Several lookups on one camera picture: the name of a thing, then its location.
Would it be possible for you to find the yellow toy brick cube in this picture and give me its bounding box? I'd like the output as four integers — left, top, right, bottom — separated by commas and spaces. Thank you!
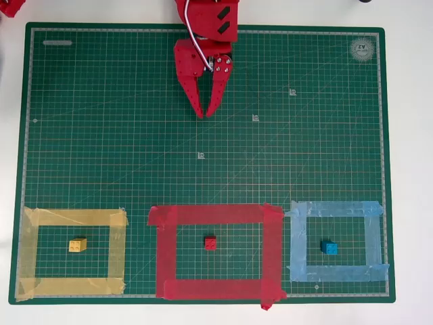
68, 238, 88, 253

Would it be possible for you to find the blue tape square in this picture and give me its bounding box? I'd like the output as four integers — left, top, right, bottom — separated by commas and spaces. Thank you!
283, 200, 390, 282

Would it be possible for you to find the red leader arm with handle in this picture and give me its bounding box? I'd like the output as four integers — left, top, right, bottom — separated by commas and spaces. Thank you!
0, 0, 26, 18

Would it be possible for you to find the white robot arm cable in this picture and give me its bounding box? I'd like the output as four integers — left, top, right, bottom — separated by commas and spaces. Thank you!
184, 0, 214, 72

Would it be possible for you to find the blue toy brick cube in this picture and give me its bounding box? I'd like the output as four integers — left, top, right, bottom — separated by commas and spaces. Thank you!
320, 239, 338, 255

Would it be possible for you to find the yellow tape square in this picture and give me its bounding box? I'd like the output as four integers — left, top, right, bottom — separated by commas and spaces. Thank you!
16, 206, 129, 303

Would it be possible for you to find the red tape square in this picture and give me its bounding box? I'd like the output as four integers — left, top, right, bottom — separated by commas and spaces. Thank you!
147, 202, 288, 311

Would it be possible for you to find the green cutting mat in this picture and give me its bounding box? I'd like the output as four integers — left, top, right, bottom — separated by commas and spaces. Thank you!
8, 22, 396, 305

